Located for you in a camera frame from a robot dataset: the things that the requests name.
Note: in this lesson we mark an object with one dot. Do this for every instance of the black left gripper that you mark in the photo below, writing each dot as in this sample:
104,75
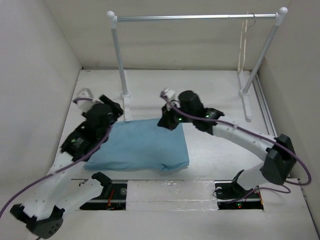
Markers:
118,111

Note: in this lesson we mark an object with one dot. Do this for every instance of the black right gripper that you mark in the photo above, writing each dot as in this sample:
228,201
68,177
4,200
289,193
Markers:
166,120

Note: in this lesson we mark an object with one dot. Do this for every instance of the light blue trousers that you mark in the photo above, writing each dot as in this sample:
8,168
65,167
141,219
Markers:
141,145

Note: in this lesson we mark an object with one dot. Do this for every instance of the cream plastic hanger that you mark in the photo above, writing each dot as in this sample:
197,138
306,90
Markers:
243,43

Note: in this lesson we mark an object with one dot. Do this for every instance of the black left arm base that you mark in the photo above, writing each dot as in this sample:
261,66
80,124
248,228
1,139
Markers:
112,197

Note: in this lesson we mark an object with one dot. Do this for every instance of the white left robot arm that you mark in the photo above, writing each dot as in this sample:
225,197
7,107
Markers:
44,212

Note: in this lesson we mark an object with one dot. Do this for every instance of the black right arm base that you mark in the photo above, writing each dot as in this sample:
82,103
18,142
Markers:
231,196

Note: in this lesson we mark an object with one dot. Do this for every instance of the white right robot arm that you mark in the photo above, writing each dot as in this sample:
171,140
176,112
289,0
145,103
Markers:
276,153

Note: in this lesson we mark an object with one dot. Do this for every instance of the white foam block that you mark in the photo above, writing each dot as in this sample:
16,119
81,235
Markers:
171,195

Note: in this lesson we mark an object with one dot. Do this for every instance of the white clothes rack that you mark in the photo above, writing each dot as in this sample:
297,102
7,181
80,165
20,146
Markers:
192,42

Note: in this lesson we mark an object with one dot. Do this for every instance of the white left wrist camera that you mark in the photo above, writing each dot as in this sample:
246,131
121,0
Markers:
85,100

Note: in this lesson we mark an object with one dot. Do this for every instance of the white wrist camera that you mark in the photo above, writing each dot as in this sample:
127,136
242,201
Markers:
169,95
85,100

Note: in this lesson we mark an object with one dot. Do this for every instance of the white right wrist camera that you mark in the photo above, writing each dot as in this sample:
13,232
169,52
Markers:
169,95

